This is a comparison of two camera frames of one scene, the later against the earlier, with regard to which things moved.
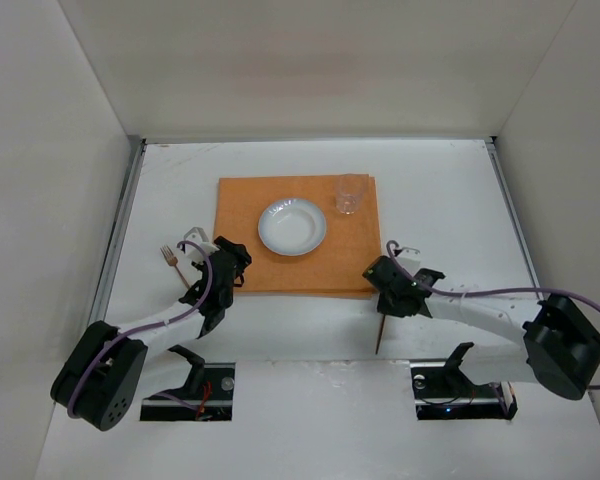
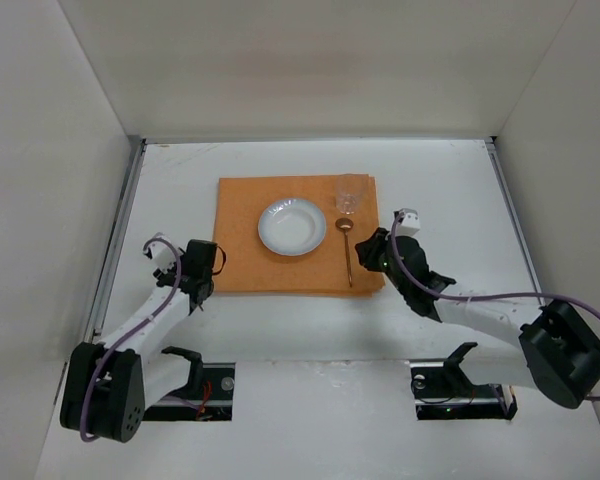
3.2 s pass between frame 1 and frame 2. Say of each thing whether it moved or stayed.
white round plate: stayed
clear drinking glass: stayed
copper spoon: moved
